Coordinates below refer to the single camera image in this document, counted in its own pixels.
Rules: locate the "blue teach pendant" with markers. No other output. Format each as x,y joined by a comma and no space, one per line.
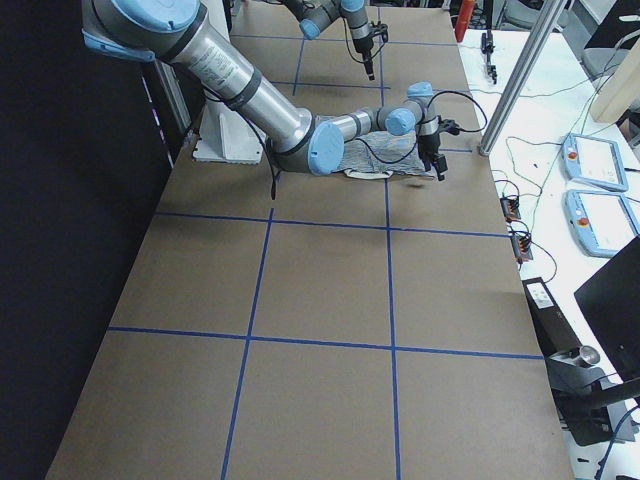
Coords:
593,161
602,223

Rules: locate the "red cylinder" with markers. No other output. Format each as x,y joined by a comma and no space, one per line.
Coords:
463,19

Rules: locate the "black handheld gripper stick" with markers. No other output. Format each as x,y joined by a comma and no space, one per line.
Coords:
487,49

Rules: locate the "small circuit board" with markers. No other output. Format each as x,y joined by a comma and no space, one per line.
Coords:
521,245
510,208

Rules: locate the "aluminium frame post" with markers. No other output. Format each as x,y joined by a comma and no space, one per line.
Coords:
532,49

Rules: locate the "lower small circuit board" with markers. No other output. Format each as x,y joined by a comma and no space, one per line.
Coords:
521,245

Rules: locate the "silver metal cylinder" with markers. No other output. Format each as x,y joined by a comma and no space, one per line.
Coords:
587,356

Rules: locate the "black monitor stand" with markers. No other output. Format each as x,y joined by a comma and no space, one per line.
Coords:
592,407

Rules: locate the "black monitor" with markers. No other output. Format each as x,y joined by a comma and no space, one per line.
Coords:
609,302

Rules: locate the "black box with label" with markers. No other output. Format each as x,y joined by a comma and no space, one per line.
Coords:
553,331

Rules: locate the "upper small circuit board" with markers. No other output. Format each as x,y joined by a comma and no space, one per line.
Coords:
510,208

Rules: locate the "upper blue teach pendant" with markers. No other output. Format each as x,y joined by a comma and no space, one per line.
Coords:
593,161

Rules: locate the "striped collared shirt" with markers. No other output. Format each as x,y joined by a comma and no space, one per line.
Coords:
381,153

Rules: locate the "lower blue teach pendant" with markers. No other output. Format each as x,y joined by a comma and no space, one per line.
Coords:
602,223

